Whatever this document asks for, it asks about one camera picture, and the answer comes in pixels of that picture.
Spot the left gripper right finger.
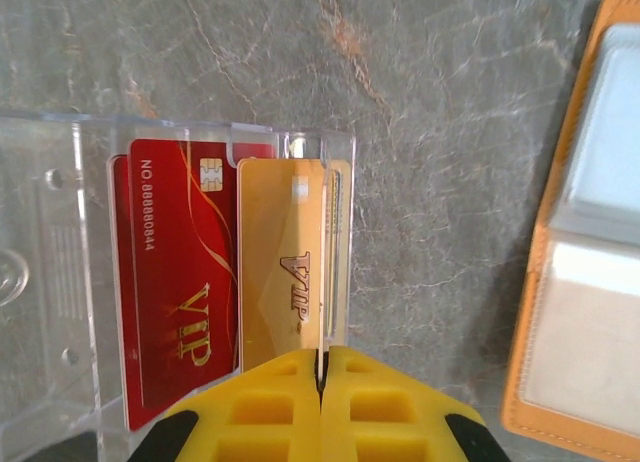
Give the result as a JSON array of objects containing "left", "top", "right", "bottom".
[{"left": 320, "top": 345, "right": 511, "bottom": 462}]

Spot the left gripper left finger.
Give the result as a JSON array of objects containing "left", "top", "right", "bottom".
[{"left": 127, "top": 349, "right": 321, "bottom": 462}]

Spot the red VIP card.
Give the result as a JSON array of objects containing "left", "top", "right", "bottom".
[
  {"left": 107, "top": 141, "right": 279, "bottom": 433},
  {"left": 128, "top": 138, "right": 241, "bottom": 411}
]

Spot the gold VIP card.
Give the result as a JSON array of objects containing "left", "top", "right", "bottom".
[
  {"left": 236, "top": 157, "right": 351, "bottom": 374},
  {"left": 312, "top": 156, "right": 335, "bottom": 383}
]

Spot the orange leather card holder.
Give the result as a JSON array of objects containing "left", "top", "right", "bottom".
[{"left": 499, "top": 0, "right": 640, "bottom": 458}]

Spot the clear acrylic organizer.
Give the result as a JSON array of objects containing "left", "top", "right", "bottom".
[{"left": 0, "top": 109, "right": 357, "bottom": 462}]

